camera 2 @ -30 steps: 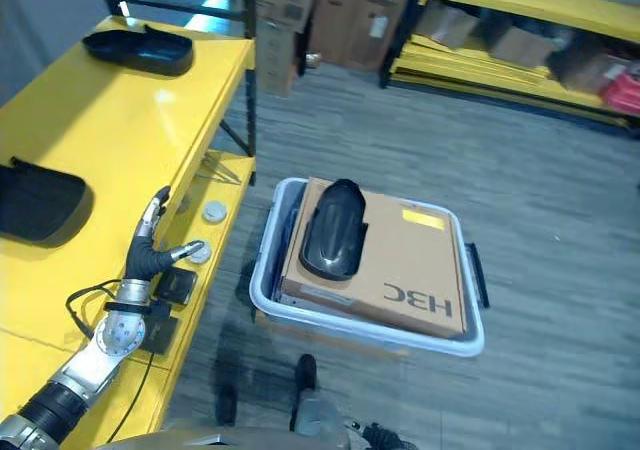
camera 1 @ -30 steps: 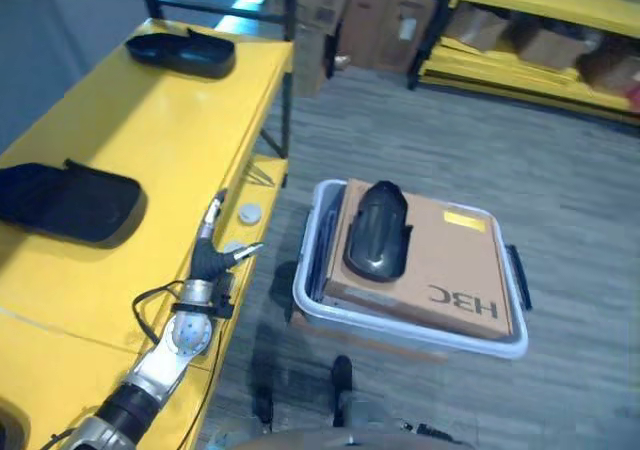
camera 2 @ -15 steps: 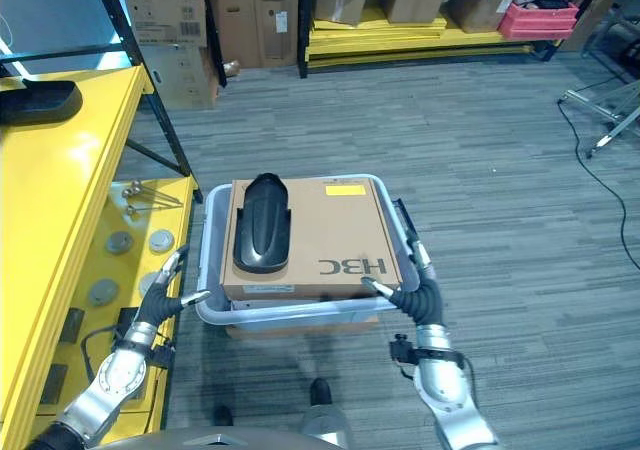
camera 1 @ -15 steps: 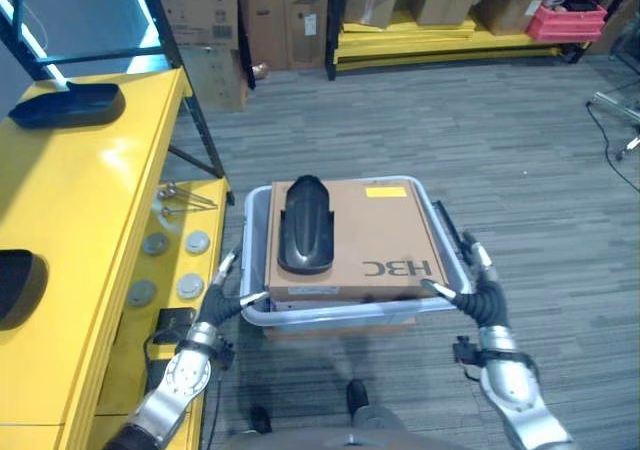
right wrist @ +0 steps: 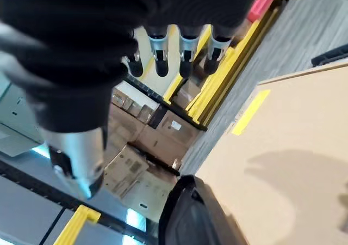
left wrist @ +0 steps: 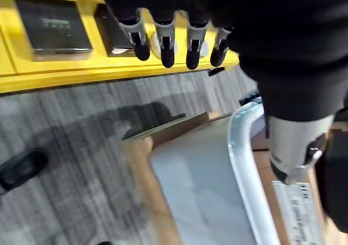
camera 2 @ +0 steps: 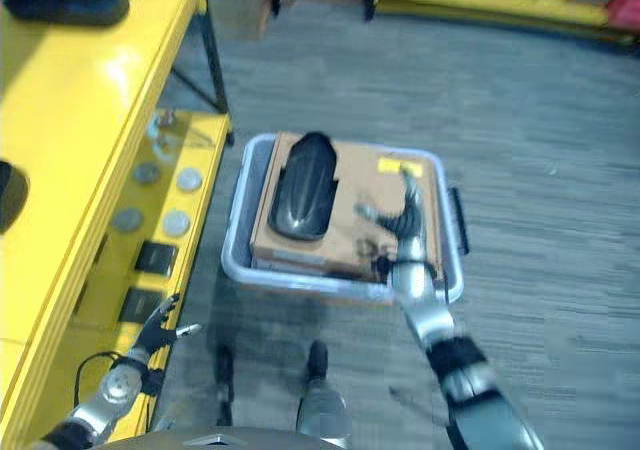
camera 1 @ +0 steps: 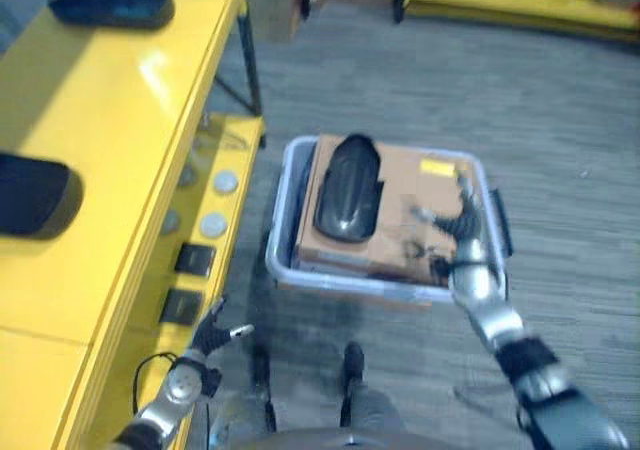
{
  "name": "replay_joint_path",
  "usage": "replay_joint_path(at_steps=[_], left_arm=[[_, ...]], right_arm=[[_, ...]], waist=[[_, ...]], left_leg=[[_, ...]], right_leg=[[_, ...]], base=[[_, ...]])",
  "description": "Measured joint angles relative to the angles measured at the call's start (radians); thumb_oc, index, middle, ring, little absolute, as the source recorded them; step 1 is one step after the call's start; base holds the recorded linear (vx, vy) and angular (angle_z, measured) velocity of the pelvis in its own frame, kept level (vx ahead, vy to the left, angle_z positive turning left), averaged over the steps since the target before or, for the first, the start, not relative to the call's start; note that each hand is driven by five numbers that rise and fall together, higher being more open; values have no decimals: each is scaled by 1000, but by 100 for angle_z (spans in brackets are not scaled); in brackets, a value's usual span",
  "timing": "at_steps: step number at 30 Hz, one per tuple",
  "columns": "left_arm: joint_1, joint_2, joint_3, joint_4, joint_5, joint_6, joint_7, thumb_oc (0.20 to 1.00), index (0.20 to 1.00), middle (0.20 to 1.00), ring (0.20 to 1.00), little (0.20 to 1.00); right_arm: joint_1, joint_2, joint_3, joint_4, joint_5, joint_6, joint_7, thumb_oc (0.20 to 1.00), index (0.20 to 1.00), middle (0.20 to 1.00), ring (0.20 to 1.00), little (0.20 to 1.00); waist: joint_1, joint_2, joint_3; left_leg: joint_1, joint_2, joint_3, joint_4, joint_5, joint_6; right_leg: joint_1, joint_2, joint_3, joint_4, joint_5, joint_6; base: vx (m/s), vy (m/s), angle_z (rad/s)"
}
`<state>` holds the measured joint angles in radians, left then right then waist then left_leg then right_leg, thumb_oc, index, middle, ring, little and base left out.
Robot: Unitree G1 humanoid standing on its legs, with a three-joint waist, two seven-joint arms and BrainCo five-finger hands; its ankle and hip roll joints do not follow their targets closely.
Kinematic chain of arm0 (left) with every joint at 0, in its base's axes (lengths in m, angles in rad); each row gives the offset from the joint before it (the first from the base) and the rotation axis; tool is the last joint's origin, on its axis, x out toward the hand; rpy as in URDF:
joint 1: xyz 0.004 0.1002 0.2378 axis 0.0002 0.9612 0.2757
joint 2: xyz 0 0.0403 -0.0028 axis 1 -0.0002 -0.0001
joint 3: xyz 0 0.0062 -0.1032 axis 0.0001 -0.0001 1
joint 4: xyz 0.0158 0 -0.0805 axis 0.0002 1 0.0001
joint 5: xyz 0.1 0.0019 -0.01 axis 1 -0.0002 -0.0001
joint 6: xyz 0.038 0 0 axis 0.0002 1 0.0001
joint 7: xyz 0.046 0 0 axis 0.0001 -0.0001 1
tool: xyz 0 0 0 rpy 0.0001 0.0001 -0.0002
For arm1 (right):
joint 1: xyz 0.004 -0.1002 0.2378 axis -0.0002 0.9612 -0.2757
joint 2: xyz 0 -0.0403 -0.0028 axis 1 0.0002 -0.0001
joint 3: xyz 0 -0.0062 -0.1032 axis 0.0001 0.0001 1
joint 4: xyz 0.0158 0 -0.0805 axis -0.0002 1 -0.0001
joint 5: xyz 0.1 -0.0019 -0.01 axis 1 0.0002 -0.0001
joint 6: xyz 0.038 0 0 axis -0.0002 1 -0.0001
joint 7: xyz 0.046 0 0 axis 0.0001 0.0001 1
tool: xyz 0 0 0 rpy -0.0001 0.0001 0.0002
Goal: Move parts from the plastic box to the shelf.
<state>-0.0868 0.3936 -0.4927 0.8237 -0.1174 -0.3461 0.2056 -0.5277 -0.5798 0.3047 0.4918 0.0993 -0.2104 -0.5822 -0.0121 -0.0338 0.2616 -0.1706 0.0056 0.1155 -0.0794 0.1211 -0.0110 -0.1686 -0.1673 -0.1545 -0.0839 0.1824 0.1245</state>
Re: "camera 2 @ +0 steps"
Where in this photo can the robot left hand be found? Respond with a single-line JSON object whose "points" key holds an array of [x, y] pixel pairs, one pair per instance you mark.
{"points": [[159, 334]]}

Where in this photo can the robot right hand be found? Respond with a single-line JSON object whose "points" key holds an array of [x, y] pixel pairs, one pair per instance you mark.
{"points": [[407, 227]]}

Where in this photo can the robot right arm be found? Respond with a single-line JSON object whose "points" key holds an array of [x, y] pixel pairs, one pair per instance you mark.
{"points": [[440, 320]]}

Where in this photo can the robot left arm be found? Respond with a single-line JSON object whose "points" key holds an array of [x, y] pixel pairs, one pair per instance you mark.
{"points": [[112, 390]]}

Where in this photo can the brown cardboard box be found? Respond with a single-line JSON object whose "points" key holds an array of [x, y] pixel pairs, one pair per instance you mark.
{"points": [[370, 200]]}

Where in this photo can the grey plastic box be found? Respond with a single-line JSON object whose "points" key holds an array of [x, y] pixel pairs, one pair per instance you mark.
{"points": [[235, 250]]}

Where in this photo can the small metal parts cluster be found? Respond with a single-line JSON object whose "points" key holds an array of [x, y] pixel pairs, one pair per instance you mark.
{"points": [[164, 126]]}

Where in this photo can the black square pad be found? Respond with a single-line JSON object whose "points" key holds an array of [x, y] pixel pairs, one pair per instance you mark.
{"points": [[141, 305], [156, 259]]}

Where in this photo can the yellow label sticker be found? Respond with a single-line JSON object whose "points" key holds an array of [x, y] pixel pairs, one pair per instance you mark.
{"points": [[400, 167]]}

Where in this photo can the black sole-shaped part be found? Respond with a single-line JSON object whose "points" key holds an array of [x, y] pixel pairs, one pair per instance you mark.
{"points": [[67, 2], [11, 195], [304, 190]]}

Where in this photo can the round silver disc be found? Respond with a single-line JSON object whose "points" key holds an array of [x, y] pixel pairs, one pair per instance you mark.
{"points": [[127, 219], [176, 223], [146, 173], [189, 180]]}

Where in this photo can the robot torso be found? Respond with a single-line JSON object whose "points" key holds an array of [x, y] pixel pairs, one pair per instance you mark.
{"points": [[220, 440]]}

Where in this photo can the red container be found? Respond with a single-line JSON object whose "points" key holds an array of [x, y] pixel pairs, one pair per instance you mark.
{"points": [[625, 5]]}

